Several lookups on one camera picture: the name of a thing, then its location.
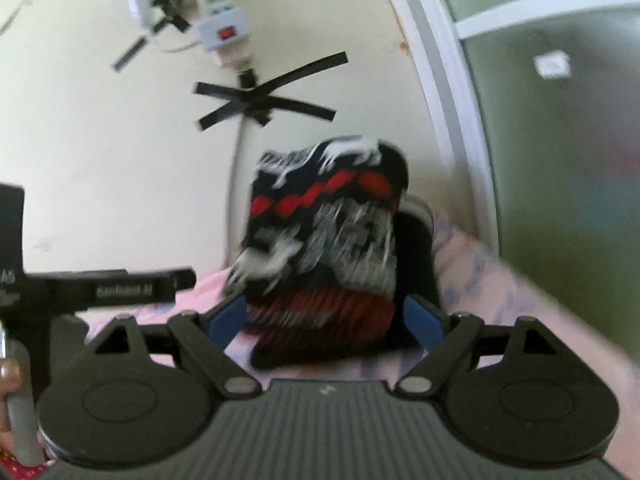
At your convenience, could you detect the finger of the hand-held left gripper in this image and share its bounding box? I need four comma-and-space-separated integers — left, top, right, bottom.
95, 267, 197, 297

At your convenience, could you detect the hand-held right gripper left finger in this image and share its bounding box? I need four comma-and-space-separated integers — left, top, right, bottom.
85, 294, 263, 401

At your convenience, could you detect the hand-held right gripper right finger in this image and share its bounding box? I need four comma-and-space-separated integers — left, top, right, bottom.
395, 294, 566, 402

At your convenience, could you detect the black patterned knit sweater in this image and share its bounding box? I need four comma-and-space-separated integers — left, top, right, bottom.
224, 135, 411, 369

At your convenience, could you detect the stack of black clothes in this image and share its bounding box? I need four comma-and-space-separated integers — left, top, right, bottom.
387, 197, 444, 352

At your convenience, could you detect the person's left hand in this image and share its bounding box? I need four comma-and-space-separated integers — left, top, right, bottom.
0, 359, 24, 433

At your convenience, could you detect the pink floral bed sheet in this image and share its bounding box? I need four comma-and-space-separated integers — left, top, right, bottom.
72, 220, 640, 480

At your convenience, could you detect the black tape cross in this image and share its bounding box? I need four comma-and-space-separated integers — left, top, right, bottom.
194, 51, 349, 132

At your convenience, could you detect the black tape strip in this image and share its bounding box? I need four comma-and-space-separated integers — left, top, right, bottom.
150, 0, 194, 34
111, 35, 152, 74

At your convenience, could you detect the white power strip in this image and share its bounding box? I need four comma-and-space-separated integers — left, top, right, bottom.
191, 0, 252, 69

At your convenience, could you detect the white window sticker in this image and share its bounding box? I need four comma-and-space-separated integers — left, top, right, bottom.
534, 51, 572, 80

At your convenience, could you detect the grey power cable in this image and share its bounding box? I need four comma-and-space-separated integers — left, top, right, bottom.
226, 67, 249, 267

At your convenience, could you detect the window with white frame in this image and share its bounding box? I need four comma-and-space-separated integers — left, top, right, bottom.
374, 0, 640, 311

